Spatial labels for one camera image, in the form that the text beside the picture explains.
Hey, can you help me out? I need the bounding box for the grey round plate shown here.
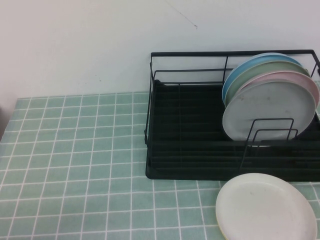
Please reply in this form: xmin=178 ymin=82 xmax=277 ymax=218
xmin=221 ymin=79 xmax=317 ymax=148

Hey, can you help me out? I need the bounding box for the blue round plate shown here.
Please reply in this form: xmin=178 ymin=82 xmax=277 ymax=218
xmin=221 ymin=52 xmax=298 ymax=103

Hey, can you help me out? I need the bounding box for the green round plate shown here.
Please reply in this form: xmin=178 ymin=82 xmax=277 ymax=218
xmin=224 ymin=60 xmax=311 ymax=106

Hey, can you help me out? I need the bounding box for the white round plate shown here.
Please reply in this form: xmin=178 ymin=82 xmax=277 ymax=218
xmin=215 ymin=172 xmax=317 ymax=240

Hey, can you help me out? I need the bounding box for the pink round plate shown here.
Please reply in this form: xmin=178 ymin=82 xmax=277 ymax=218
xmin=240 ymin=71 xmax=320 ymax=109

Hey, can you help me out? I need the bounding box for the black plastic drain tray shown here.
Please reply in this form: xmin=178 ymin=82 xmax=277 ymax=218
xmin=145 ymin=79 xmax=320 ymax=182

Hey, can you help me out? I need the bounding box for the green checked tablecloth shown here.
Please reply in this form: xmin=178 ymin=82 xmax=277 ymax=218
xmin=0 ymin=79 xmax=320 ymax=240

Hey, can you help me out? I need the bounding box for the black wire dish rack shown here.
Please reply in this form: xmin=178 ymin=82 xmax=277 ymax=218
xmin=144 ymin=49 xmax=320 ymax=173

